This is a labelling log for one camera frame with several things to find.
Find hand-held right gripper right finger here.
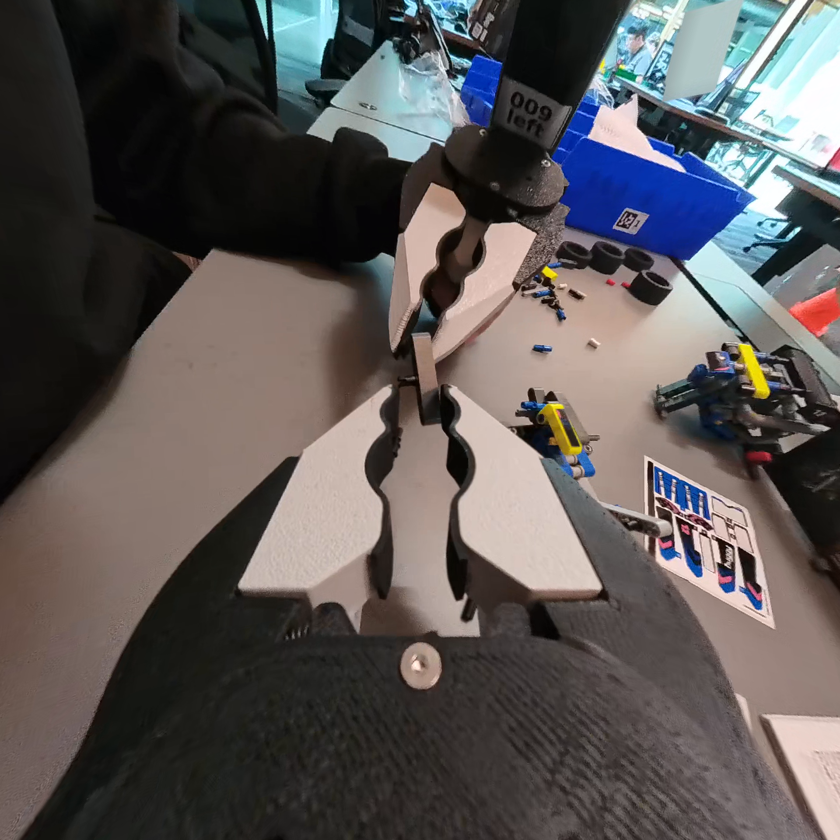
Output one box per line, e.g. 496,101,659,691
438,385,605,623

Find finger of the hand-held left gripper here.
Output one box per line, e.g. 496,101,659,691
430,222,536,363
389,184,467,358

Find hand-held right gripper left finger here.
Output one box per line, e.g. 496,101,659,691
238,385,403,636

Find dark grey lego beam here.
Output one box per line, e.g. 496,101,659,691
411,331,442,426

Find person's left forearm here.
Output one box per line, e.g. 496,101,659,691
92,85,411,263

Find scattered small lego pieces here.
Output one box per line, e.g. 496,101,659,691
521,261,633,355

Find small blue yellow lego assembly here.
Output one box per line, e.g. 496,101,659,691
512,387,601,483

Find light grey lego beam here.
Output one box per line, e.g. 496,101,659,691
600,502,675,540

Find lego sticker sheet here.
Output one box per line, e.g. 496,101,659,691
643,456,777,630

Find large blue grey lego assembly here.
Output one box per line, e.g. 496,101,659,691
654,343,840,467

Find dark lego set box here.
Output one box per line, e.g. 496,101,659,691
764,433,840,572

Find blue storage bin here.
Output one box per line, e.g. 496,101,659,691
459,54,506,127
553,98,757,262

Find clear plastic bag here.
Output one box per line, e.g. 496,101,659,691
387,56,470,126

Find white paper sheet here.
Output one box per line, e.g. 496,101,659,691
587,95,689,173

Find background desk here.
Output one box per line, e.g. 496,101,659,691
617,75,840,172

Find white table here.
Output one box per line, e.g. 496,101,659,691
307,39,473,161

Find white panel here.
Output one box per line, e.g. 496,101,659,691
663,0,746,99

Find black office chair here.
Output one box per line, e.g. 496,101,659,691
305,0,395,106
745,217,798,253

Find orange cone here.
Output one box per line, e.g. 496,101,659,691
787,287,840,337

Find person's black clothing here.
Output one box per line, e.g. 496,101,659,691
0,0,277,500

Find closed text booklet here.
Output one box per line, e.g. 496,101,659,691
760,712,840,840

